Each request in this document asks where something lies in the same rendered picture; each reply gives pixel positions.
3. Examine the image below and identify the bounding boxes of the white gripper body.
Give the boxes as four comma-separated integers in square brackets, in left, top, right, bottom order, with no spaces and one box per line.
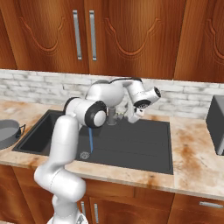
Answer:
[127,108,147,124]

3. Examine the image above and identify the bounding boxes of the dark grey sink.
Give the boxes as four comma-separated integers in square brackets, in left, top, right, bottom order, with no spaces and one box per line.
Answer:
[11,108,175,176]

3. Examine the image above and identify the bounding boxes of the blue water stream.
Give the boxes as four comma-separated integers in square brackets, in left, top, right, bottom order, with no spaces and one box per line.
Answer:
[87,126,95,154]

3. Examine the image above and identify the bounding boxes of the grey tap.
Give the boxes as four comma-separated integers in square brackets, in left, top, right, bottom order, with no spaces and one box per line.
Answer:
[107,106,126,127]

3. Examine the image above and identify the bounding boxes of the wooden false drawer front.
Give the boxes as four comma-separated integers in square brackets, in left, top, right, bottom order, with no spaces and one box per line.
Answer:
[83,178,176,206]

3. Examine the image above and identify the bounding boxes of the dark grey microwave oven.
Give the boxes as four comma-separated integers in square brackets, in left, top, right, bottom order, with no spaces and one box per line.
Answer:
[205,94,224,157]

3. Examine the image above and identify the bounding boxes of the wooden base cupboard door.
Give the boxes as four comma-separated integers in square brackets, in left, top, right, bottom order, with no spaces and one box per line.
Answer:
[88,196,173,224]
[11,166,92,224]
[0,164,37,224]

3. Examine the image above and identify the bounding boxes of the wooden wall cupboard door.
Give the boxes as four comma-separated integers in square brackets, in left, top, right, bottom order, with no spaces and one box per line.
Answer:
[83,0,187,81]
[0,0,18,71]
[173,0,224,84]
[11,0,89,75]

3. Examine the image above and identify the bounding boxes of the silver wall cupboard handle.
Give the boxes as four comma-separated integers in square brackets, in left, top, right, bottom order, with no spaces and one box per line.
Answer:
[88,10,98,62]
[72,10,83,61]

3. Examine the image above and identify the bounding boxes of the silver base cupboard handle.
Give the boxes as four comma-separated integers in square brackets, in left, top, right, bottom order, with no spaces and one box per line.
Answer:
[93,203,101,224]
[80,200,88,219]

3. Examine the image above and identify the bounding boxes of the silver drawer handle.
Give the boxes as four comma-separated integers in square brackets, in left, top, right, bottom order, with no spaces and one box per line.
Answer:
[199,200,224,210]

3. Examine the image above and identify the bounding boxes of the grey pot with black handles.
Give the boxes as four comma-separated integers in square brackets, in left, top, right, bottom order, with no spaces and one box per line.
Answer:
[0,119,27,151]

